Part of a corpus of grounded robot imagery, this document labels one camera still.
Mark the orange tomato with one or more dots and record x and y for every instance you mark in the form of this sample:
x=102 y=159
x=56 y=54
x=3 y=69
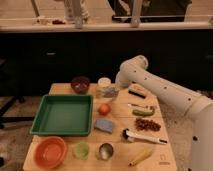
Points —
x=104 y=109

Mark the orange plastic bowl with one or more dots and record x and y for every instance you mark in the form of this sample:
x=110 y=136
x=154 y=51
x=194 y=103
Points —
x=50 y=152

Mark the dark red bowl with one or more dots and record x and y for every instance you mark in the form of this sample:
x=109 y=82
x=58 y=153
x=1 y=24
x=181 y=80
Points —
x=80 y=84

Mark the grey towel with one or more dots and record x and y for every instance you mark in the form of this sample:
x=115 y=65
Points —
x=108 y=92

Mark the metal cup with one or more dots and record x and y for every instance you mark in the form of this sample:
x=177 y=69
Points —
x=106 y=151

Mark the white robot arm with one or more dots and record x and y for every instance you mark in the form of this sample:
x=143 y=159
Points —
x=197 y=106

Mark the brown grape bunch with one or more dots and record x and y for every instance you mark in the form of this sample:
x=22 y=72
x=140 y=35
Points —
x=147 y=125

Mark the blue sponge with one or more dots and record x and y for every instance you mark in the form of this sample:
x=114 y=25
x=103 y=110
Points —
x=104 y=125

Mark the green toy cucumber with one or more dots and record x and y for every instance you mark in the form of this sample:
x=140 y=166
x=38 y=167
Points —
x=143 y=113

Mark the green plastic cup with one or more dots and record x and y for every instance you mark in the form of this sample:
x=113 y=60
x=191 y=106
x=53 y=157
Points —
x=81 y=150

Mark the white paper cup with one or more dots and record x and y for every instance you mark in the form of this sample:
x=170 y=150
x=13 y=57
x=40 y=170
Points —
x=104 y=82

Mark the green plastic tray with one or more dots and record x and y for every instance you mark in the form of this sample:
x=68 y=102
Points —
x=63 y=115

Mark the wooden table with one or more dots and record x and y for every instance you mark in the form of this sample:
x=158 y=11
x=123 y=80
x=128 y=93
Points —
x=121 y=115

